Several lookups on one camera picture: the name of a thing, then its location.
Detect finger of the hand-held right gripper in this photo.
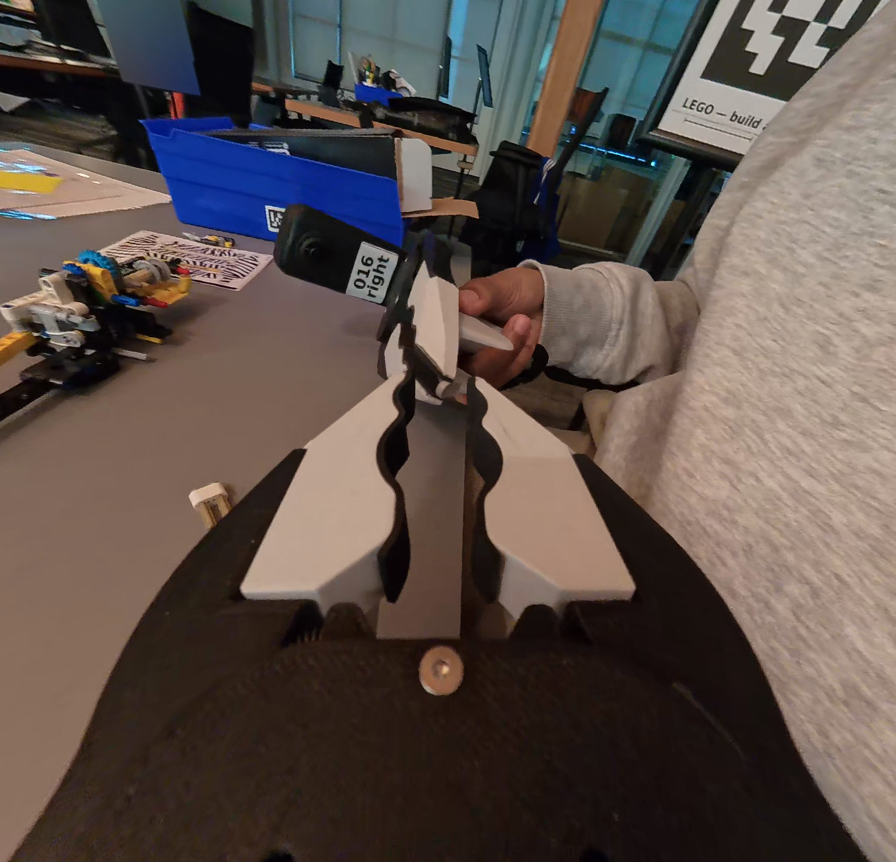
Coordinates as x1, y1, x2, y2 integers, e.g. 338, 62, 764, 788
377, 301, 421, 382
412, 274, 468, 406

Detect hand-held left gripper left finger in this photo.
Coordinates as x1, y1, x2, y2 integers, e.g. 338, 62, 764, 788
239, 372, 415, 625

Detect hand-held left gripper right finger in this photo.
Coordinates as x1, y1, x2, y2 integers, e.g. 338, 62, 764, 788
464, 378, 638, 621

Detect person's right forearm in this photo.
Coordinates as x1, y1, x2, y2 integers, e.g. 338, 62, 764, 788
521, 260, 702, 389

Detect small tan lego piece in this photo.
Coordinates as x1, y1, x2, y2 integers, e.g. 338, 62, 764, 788
188, 481, 233, 528

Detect partly built lego model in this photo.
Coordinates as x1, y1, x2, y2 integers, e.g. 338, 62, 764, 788
0, 248, 195, 424

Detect person's right hand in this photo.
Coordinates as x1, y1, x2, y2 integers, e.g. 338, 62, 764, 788
457, 266, 548, 387

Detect blue plastic bin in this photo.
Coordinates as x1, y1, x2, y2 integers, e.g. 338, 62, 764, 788
139, 115, 412, 249

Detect striped sticker sheet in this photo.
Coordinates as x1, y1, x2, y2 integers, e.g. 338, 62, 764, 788
100, 229, 274, 292

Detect wooden office desk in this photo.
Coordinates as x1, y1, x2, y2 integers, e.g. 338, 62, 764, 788
251, 80, 482, 170

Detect black office chair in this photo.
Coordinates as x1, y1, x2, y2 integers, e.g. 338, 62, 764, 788
461, 87, 611, 264

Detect black bag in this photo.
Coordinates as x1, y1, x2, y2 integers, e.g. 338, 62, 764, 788
370, 95, 478, 144

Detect white paper sheets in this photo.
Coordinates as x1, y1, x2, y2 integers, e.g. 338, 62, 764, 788
0, 141, 174, 221

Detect yellow flat piece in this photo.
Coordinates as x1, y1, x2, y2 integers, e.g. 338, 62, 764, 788
0, 168, 65, 194

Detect framed task sign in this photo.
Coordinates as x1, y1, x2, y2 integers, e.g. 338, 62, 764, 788
639, 0, 896, 158

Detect wooden post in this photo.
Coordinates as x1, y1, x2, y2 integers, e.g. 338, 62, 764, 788
524, 0, 618, 158

